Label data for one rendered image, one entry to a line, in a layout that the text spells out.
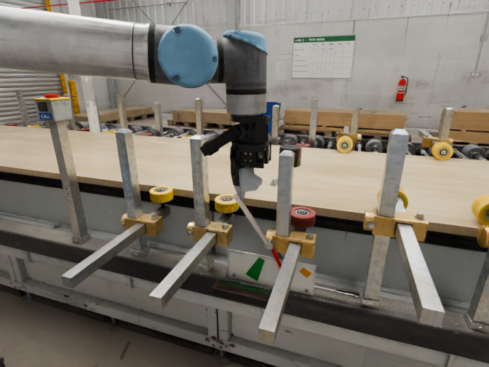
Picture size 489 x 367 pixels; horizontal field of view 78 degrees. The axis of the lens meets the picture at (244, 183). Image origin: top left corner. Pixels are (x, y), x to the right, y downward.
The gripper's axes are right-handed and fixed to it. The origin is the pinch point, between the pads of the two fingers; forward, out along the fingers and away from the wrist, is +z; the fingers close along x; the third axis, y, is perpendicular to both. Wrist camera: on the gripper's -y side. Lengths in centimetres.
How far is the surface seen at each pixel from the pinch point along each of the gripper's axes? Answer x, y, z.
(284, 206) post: 6.2, 10.5, 4.5
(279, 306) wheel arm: -19.4, 14.8, 14.5
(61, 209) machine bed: 28, -99, 30
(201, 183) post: 6.1, -13.6, 0.6
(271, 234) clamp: 6.6, 7.0, 13.8
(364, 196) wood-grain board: 36.3, 31.9, 10.9
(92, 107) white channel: 103, -146, -8
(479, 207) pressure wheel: 25, 60, 6
